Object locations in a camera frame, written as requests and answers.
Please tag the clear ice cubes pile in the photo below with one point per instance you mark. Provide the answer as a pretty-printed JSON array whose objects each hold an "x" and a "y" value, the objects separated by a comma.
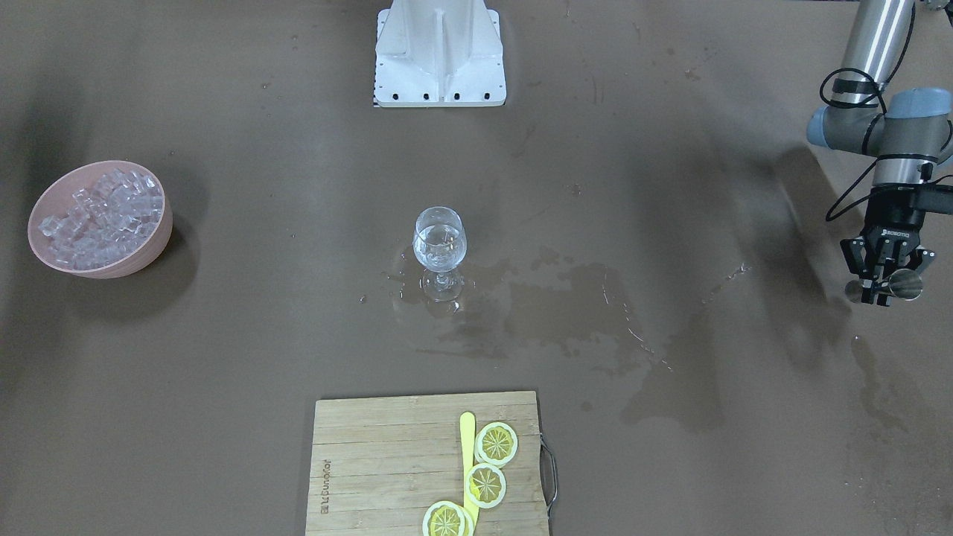
[{"x": 104, "y": 223}]

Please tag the bamboo cutting board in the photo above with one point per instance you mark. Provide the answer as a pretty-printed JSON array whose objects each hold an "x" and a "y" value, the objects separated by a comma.
[{"x": 379, "y": 463}]

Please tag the lemon slice lower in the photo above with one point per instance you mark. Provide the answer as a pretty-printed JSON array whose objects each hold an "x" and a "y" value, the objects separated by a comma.
[{"x": 446, "y": 518}]

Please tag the clear wine glass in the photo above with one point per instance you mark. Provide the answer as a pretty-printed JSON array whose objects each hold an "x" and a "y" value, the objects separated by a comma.
[{"x": 440, "y": 245}]

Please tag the pink bowl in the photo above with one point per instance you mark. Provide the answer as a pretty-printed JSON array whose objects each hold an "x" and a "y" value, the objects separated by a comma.
[{"x": 56, "y": 198}]

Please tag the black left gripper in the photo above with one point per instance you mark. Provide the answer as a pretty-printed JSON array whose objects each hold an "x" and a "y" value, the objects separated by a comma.
[{"x": 892, "y": 217}]

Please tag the steel double jigger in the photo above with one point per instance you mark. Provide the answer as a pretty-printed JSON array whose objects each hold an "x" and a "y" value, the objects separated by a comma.
[{"x": 903, "y": 284}]

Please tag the lemon slice middle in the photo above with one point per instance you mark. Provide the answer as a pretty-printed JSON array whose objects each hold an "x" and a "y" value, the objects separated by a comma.
[{"x": 485, "y": 486}]

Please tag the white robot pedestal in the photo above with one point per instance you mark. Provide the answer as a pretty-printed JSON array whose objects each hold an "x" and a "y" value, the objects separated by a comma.
[{"x": 438, "y": 53}]

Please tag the lemon slice upper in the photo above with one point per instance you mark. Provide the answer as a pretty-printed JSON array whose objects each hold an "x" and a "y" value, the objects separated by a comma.
[{"x": 496, "y": 444}]

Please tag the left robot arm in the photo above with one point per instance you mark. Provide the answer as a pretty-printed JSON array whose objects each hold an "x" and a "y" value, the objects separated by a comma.
[{"x": 907, "y": 137}]

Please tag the lemon slice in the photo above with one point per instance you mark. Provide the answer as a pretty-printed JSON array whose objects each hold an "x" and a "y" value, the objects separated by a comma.
[
  {"x": 446, "y": 518},
  {"x": 485, "y": 486},
  {"x": 496, "y": 444}
]

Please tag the yellow plastic knife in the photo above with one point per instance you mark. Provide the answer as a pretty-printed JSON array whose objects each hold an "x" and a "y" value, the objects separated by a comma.
[{"x": 467, "y": 433}]

